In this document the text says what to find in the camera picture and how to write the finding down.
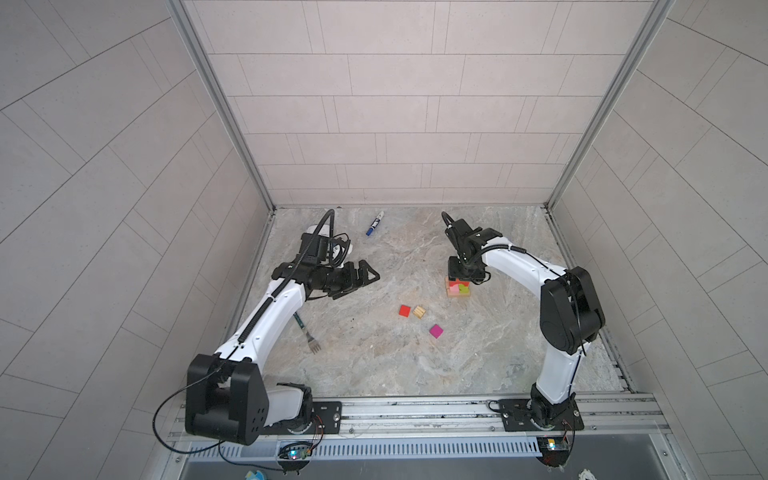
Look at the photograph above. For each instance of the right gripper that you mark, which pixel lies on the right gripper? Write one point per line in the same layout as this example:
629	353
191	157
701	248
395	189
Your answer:
476	276

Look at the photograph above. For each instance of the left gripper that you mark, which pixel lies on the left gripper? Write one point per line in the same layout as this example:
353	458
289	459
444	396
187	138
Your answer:
346	285

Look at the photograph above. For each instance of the red arch block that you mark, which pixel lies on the red arch block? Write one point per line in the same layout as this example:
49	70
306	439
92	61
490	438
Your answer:
456	284

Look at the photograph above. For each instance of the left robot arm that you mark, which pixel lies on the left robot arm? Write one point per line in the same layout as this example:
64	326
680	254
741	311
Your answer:
227	399

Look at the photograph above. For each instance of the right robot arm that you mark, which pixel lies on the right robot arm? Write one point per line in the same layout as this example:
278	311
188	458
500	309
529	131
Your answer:
570	318

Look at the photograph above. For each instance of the blue whiteboard marker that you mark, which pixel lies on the blue whiteboard marker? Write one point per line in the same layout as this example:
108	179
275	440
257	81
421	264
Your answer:
375	223

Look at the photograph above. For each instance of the small striped wood cube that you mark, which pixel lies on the small striped wood cube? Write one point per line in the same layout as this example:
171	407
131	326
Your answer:
419	312

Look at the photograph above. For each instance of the magenta cube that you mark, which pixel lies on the magenta cube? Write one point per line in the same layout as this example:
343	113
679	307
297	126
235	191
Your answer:
436	331

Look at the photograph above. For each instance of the metal fork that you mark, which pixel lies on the metal fork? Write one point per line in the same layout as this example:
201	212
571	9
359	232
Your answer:
312	343

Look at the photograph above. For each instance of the left controller board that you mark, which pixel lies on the left controller board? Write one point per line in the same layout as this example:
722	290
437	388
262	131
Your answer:
296	451

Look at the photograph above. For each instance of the controller board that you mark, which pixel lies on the controller board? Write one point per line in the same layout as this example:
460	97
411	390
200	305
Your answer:
555	452
296	451

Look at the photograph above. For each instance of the right controller board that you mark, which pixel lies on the right controller board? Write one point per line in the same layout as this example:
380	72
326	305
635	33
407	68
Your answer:
555	452

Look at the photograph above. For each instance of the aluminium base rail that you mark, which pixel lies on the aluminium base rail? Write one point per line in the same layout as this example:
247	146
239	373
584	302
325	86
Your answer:
595	413

